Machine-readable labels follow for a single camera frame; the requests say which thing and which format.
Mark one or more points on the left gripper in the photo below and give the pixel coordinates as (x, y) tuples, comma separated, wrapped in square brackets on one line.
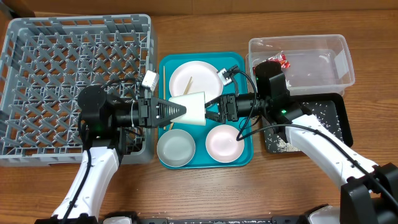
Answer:
[(153, 112)]

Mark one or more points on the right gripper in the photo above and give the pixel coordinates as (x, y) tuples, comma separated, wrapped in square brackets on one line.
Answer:
[(228, 107)]

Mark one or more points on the small pink bowl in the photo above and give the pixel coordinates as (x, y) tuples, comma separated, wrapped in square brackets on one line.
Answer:
[(221, 144)]

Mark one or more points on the red snack wrapper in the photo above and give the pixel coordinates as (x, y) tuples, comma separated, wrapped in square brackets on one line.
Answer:
[(279, 57)]

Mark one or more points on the rice grains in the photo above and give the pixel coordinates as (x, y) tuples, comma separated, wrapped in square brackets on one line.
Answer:
[(326, 113)]

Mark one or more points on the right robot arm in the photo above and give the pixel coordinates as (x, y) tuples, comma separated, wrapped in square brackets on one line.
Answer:
[(368, 192)]

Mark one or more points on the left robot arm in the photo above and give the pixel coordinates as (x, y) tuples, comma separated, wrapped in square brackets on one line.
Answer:
[(101, 126)]

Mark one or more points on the wooden chopstick on plate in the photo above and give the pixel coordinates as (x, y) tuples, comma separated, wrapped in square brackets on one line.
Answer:
[(185, 92)]

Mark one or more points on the large white plate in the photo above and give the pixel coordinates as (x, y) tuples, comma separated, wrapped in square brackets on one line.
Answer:
[(201, 76)]

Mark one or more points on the grey round bowl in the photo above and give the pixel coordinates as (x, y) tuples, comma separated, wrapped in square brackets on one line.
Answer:
[(176, 148)]

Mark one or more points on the wooden chopstick on tray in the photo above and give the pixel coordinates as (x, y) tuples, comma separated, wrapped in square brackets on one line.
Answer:
[(164, 90)]

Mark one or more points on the teal serving tray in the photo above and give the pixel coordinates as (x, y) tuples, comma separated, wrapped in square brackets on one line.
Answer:
[(219, 60)]

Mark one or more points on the clear plastic bin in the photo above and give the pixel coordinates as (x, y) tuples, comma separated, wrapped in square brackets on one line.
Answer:
[(318, 63)]

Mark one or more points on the black plastic tray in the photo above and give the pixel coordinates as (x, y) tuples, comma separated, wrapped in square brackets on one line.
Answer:
[(341, 110)]

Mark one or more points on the grey plastic dish rack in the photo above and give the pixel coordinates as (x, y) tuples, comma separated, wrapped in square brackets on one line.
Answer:
[(45, 64)]

